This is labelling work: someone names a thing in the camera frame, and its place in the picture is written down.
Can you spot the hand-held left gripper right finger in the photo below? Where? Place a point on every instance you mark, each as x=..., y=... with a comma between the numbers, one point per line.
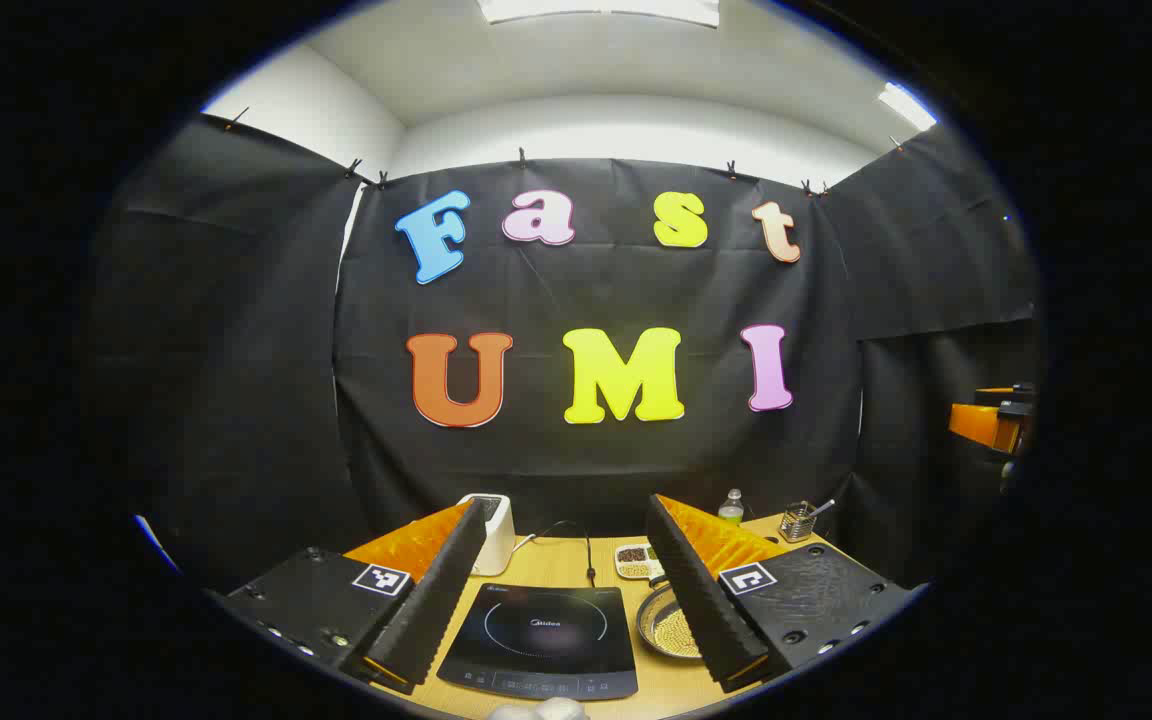
x=696, y=590

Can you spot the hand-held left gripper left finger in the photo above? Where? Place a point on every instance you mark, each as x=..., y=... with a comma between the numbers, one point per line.
x=436, y=600

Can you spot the ceiling light panel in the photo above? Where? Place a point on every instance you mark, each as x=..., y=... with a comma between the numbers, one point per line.
x=596, y=8
x=906, y=105

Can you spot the small soybean pile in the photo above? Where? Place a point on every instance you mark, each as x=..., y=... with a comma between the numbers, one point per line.
x=634, y=570

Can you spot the dark red bean pile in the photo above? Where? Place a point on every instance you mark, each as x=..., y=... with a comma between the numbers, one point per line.
x=631, y=554

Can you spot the black induction cooktop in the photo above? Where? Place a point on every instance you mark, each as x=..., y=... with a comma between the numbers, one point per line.
x=546, y=650

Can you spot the large soybean pile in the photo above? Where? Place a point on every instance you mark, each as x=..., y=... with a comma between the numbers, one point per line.
x=678, y=630

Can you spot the white divided tray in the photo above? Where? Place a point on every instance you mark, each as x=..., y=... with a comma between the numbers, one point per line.
x=636, y=562

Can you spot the metal spoon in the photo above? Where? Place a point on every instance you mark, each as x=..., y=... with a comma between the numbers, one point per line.
x=824, y=507

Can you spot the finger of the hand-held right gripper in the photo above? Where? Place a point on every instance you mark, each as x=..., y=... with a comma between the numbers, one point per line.
x=1001, y=425

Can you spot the white toaster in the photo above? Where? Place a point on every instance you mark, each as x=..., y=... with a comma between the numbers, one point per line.
x=498, y=530

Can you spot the green label drink bottle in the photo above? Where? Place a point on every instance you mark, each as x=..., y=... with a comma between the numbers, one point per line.
x=731, y=512

